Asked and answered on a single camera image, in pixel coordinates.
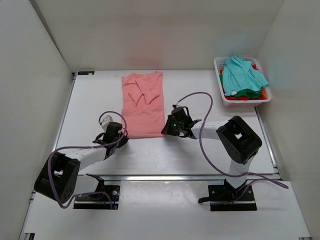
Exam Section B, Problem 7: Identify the salmon pink t shirt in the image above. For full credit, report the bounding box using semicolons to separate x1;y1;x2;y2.
121;71;165;139

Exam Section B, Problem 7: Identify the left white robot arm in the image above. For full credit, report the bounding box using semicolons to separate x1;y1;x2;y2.
33;121;129;209

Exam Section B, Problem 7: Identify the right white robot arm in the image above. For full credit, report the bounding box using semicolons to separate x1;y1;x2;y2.
161;106;262;200

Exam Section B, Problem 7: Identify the small dark label sticker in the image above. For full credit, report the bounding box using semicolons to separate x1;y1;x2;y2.
77;71;95;76

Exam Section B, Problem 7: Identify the teal t shirt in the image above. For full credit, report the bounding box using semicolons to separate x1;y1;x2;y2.
222;55;269;96

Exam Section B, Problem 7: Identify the green t shirt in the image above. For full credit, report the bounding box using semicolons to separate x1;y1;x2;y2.
233;88;263;100

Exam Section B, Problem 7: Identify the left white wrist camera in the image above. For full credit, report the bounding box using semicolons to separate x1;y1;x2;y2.
98;115;113;131

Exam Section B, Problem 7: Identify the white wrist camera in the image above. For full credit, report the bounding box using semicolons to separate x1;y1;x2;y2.
98;115;113;131
172;103;180;109

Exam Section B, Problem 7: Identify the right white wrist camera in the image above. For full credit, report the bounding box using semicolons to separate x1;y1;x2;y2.
172;103;180;109

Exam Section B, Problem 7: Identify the aluminium rail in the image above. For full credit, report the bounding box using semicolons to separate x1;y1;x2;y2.
77;173;281;182

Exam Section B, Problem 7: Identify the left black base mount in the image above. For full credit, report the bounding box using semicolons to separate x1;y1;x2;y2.
73;174;121;210

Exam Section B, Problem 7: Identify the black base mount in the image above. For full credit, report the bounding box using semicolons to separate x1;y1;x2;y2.
73;174;121;210
198;179;258;212

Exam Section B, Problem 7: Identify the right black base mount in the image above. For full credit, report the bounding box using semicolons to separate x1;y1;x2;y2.
198;179;258;212

